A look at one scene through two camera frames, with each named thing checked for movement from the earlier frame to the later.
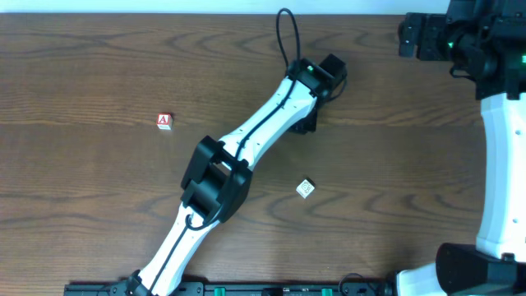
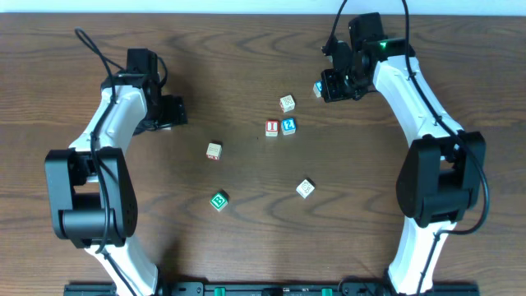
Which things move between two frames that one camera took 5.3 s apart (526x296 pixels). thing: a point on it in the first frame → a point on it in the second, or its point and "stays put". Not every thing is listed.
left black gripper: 306,123 → 176,113
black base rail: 237,289 stays put
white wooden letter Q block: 306,187 stays put
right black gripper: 408,34 → 334,86
